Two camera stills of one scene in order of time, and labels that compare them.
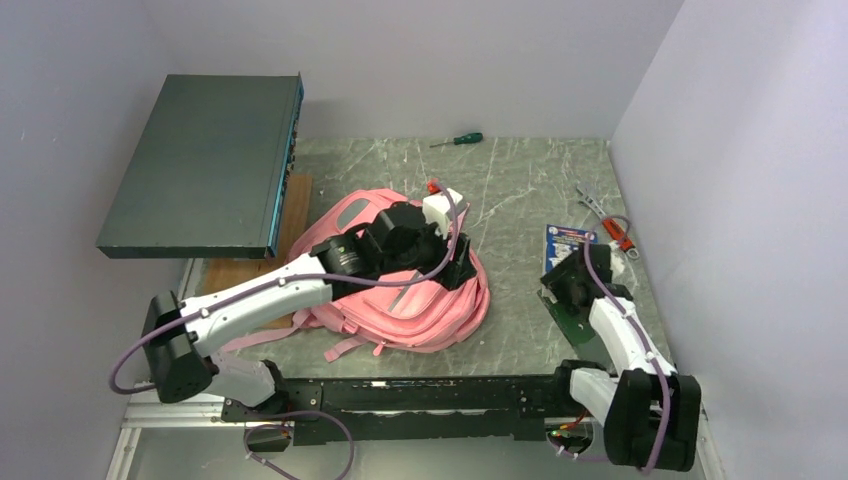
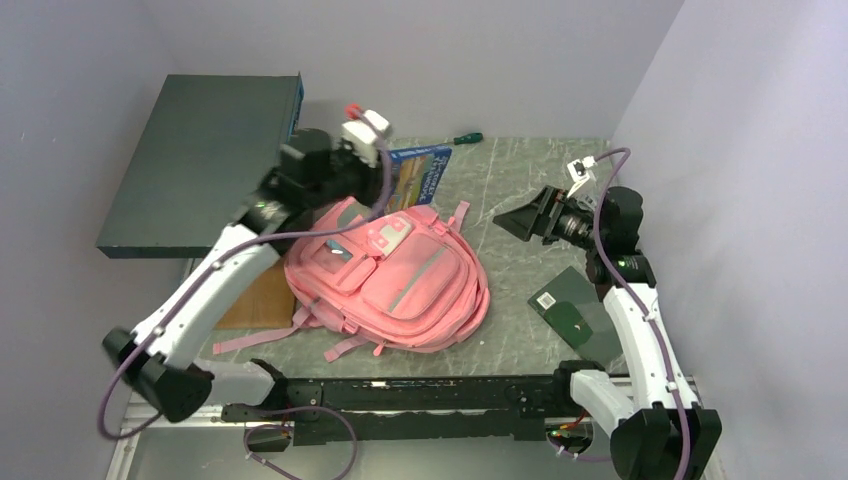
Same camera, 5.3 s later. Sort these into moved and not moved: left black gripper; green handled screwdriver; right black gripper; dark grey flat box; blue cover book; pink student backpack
Moved: left black gripper; right black gripper; blue cover book
Not moved: pink student backpack; dark grey flat box; green handled screwdriver
